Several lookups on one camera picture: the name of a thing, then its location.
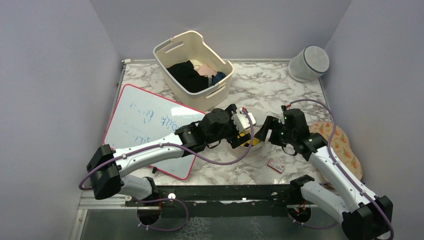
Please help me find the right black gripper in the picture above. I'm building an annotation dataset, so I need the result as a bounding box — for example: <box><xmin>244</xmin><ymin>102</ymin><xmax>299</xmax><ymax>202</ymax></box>
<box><xmin>254</xmin><ymin>115</ymin><xmax>296</xmax><ymax>148</ymax></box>

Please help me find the yellow black bra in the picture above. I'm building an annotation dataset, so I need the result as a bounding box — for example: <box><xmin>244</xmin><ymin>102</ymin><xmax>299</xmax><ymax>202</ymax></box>
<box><xmin>237</xmin><ymin>132</ymin><xmax>260</xmax><ymax>148</ymax></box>

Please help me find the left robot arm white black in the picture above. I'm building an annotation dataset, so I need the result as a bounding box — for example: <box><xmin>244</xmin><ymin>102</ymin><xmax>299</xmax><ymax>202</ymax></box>
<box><xmin>78</xmin><ymin>104</ymin><xmax>256</xmax><ymax>206</ymax></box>

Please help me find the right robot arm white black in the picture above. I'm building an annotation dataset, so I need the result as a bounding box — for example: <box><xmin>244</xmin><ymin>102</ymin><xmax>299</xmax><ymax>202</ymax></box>
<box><xmin>255</xmin><ymin>108</ymin><xmax>394</xmax><ymax>240</ymax></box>

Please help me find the cream plastic laundry basket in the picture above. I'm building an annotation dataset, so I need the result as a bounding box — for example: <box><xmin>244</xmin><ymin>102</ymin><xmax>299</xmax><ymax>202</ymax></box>
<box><xmin>153</xmin><ymin>30</ymin><xmax>235</xmax><ymax>111</ymax></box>

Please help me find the small red white card box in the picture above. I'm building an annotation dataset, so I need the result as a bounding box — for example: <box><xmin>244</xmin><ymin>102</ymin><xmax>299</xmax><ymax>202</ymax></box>
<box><xmin>267</xmin><ymin>158</ymin><xmax>285</xmax><ymax>174</ymax></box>

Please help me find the blue garment in basket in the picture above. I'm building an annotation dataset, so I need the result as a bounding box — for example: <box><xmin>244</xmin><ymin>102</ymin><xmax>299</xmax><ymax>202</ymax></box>
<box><xmin>211</xmin><ymin>71</ymin><xmax>227</xmax><ymax>86</ymax></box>

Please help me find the pink garment in basket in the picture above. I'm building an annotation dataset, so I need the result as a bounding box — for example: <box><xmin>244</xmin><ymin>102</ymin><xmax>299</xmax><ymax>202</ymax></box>
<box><xmin>193</xmin><ymin>64</ymin><xmax>217</xmax><ymax>79</ymax></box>

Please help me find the black garment in basket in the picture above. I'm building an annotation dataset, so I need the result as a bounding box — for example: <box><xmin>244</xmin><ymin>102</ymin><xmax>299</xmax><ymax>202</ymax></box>
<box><xmin>167</xmin><ymin>60</ymin><xmax>212</xmax><ymax>93</ymax></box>

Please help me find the carrot pattern round cushion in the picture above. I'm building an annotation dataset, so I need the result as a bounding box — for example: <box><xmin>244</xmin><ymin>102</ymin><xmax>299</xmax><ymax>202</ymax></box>
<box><xmin>309</xmin><ymin>121</ymin><xmax>363</xmax><ymax>180</ymax></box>

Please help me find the red framed whiteboard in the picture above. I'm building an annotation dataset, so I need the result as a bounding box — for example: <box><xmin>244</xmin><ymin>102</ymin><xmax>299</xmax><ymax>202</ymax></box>
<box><xmin>103</xmin><ymin>83</ymin><xmax>208</xmax><ymax>181</ymax></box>

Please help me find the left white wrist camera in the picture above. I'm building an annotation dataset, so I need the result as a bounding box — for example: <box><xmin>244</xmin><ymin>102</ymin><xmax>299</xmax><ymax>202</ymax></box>
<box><xmin>231</xmin><ymin>107</ymin><xmax>257</xmax><ymax>133</ymax></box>

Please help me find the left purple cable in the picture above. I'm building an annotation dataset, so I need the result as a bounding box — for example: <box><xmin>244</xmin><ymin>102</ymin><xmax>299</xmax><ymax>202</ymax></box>
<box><xmin>78</xmin><ymin>107</ymin><xmax>256</xmax><ymax>232</ymax></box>

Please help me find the purple cable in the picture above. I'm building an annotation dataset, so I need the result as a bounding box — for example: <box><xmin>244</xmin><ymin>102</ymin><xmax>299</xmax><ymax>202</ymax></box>
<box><xmin>281</xmin><ymin>99</ymin><xmax>395</xmax><ymax>240</ymax></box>
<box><xmin>78</xmin><ymin>107</ymin><xmax>256</xmax><ymax>232</ymax></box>

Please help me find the black mounting rail base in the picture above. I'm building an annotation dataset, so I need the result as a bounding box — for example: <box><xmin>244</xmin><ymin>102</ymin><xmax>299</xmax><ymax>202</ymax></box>
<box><xmin>125</xmin><ymin>184</ymin><xmax>311</xmax><ymax>218</ymax></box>

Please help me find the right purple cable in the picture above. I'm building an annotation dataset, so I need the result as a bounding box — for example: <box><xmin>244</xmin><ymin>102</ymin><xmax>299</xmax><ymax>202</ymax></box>
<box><xmin>281</xmin><ymin>99</ymin><xmax>395</xmax><ymax>240</ymax></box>

